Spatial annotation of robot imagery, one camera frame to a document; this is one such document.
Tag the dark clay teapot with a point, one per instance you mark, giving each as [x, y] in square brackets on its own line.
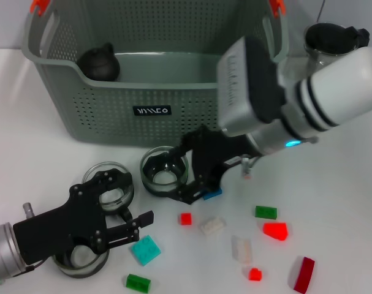
[98, 65]

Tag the clear toy brick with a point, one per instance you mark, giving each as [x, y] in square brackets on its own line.
[242, 249]

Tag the grey perforated plastic storage bin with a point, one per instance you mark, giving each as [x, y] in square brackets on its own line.
[112, 122]

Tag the white toy brick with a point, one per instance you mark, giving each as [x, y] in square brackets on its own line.
[211, 226]

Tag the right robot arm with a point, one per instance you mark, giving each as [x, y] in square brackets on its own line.
[342, 85]

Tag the small red toy brick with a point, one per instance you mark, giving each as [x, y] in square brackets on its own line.
[254, 274]
[186, 219]

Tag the glass teacup with black base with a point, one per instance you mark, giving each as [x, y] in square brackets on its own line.
[164, 180]
[112, 202]
[84, 271]

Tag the blue toy brick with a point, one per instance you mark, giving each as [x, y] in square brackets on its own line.
[213, 195]

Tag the dark red curved toy brick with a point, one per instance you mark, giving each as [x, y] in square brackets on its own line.
[305, 272]

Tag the green toy brick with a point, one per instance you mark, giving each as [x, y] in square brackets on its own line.
[138, 282]
[265, 212]

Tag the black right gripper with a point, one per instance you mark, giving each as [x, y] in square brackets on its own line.
[210, 153]

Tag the glass pitcher with black lid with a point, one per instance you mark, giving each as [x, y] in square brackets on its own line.
[326, 36]

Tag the red sloped toy brick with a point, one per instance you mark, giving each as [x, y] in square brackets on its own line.
[276, 230]

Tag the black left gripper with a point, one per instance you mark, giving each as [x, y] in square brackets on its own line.
[60, 226]

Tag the teal toy brick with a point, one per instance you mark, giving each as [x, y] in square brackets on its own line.
[146, 249]

